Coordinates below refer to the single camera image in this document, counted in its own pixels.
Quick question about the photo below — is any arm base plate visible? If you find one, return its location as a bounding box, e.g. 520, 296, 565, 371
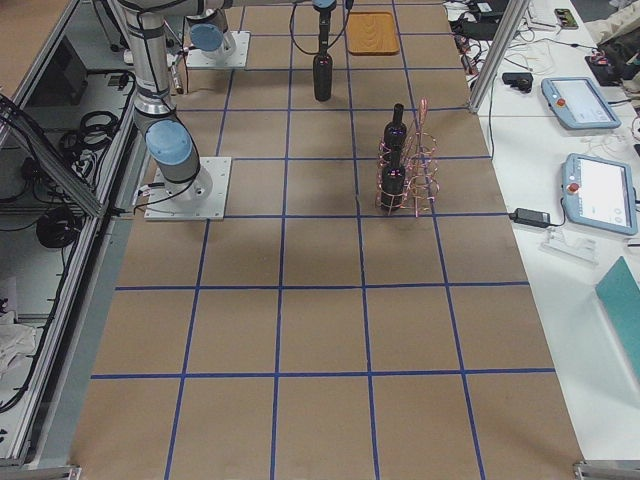
144, 157, 232, 221
186, 30, 251, 70

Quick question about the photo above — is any near teach pendant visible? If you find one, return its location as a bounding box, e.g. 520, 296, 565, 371
561, 153, 638, 235

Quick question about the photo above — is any teal folder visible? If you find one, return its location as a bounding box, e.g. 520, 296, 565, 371
595, 257, 639, 377

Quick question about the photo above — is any copper wire bottle basket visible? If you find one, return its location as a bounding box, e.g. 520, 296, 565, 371
375, 97, 440, 218

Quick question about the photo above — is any black power adapter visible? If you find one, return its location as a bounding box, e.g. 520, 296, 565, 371
509, 208, 551, 228

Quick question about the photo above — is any far teach pendant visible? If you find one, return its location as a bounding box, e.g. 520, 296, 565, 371
541, 77, 621, 130

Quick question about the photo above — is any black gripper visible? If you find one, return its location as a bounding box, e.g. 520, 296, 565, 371
312, 0, 336, 50

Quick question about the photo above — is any dark wine bottle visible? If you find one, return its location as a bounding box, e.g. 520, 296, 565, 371
382, 103, 407, 162
313, 45, 333, 102
378, 146, 406, 214

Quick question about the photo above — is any teach pendant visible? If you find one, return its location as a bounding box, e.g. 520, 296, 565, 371
561, 153, 638, 235
541, 77, 621, 130

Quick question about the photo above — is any wooden tray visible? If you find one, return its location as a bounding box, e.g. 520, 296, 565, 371
346, 11, 400, 56

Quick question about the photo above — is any aluminium frame post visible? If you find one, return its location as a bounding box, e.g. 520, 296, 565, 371
468, 0, 529, 114

